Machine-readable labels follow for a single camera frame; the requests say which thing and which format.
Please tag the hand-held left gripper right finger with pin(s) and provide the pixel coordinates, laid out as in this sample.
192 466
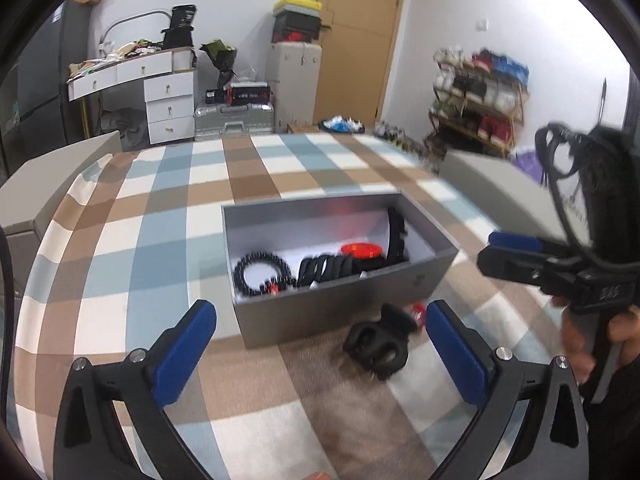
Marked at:
460 355

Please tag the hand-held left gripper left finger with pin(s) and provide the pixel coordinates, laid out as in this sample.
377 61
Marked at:
182 355

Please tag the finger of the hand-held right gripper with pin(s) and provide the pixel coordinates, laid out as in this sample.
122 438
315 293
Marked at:
515 267
517 241

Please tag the long black hair clip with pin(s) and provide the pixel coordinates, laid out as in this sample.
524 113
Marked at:
397 235

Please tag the grey cardboard box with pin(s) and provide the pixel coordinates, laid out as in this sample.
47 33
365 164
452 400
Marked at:
350 305

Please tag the red round badge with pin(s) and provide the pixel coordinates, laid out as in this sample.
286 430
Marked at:
361 250

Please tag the black hair claw clip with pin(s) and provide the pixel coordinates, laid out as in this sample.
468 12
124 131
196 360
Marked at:
325 270

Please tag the person's right forearm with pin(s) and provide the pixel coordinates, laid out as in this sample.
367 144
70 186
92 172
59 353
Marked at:
617 425

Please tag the person's right hand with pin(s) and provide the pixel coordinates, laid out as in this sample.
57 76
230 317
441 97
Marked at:
572 340

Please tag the grey chair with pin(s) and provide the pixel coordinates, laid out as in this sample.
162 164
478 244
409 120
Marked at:
495 180

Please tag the purple bag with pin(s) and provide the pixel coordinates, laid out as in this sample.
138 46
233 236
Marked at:
527 165

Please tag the wooden shoe rack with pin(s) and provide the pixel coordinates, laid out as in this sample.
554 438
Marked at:
480 100

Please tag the shoes on floor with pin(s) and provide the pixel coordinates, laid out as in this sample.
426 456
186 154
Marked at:
345 125

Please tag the grey box lid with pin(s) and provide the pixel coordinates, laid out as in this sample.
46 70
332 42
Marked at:
45 185

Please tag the silver suitcase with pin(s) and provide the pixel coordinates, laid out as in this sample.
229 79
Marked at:
235 120

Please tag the wooden door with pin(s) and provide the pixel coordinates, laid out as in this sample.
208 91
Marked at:
360 35

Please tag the white desk with drawers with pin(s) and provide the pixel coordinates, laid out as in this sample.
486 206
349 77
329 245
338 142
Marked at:
160 95

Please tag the black red box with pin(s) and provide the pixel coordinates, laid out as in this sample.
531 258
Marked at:
247 94

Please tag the beige storage cabinet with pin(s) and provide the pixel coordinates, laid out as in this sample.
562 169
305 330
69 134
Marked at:
295 85

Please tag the black wrapped flower bouquet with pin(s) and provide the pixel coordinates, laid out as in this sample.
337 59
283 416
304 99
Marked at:
220 60

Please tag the dark grey fridge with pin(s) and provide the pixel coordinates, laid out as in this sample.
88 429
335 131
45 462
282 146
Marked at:
40 85

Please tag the stack of shoe boxes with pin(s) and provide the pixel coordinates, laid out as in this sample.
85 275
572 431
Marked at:
297 20

